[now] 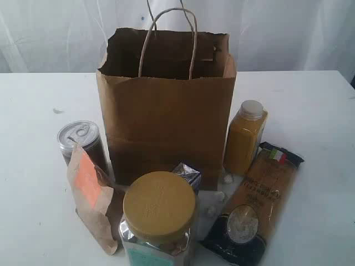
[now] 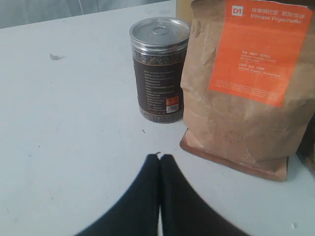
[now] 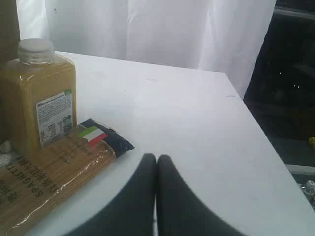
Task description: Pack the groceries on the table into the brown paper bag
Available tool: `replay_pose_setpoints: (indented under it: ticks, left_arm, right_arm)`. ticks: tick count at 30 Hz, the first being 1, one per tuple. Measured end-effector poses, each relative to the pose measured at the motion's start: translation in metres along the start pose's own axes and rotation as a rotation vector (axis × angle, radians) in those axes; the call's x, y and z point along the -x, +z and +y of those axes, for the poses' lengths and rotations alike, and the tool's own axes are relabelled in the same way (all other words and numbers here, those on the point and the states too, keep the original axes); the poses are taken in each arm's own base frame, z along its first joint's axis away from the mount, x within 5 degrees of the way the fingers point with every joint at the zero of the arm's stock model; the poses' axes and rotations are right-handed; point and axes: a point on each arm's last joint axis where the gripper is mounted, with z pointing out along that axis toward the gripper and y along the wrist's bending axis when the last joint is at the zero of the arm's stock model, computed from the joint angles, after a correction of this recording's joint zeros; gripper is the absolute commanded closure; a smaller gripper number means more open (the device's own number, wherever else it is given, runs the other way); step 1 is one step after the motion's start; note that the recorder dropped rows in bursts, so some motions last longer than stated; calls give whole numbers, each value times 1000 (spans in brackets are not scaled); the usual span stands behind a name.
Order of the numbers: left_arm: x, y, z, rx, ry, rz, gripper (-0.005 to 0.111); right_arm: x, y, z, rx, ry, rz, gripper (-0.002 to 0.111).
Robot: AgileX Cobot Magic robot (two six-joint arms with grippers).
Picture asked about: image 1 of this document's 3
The silver pull-tab can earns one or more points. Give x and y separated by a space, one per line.
87 135

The kraft coffee pouch orange label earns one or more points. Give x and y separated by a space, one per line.
98 201

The clear jar yellow lid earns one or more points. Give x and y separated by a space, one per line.
159 221

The spaghetti pack dark wrapper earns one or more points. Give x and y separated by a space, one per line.
241 232

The small blue white milk carton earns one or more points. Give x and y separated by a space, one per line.
190 175

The brown paper shopping bag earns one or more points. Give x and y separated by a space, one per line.
165 98

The orange juice bottle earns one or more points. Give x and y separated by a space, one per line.
244 136

